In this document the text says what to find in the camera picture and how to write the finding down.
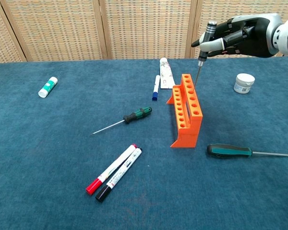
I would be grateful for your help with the silver black precision screwdriver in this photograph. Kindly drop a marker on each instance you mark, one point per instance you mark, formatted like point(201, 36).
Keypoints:
point(210, 33)

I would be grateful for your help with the red cap white marker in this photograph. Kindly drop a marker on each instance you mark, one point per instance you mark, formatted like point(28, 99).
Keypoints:
point(115, 167)

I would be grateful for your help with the blue cap white marker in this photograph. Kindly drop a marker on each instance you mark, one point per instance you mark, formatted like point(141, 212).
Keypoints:
point(156, 86)

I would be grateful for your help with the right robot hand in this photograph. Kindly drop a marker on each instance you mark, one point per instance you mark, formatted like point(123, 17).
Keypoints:
point(254, 40)

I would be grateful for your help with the green black screwdriver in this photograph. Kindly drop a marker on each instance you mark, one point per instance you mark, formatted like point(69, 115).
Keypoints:
point(138, 114)

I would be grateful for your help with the small white jar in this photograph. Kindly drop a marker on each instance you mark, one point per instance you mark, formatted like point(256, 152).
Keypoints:
point(243, 83)

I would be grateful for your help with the woven wooden folding screen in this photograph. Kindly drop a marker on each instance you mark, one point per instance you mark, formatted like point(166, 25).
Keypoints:
point(146, 28)

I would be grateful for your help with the green white glue stick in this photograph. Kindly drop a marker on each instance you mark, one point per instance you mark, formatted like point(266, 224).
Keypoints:
point(48, 87)

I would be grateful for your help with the black cap white marker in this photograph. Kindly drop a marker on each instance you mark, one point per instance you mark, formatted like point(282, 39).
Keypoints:
point(121, 176)

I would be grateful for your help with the teal black screwdriver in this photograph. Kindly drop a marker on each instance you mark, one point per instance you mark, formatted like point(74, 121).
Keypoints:
point(228, 151)

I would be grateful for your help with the white printed tube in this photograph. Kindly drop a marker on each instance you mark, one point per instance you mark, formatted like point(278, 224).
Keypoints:
point(165, 74)

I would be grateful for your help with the blue table cloth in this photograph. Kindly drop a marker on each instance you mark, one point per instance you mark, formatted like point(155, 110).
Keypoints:
point(38, 143)

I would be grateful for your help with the orange tool holder rack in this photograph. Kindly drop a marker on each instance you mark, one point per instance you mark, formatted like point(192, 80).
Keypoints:
point(186, 139)

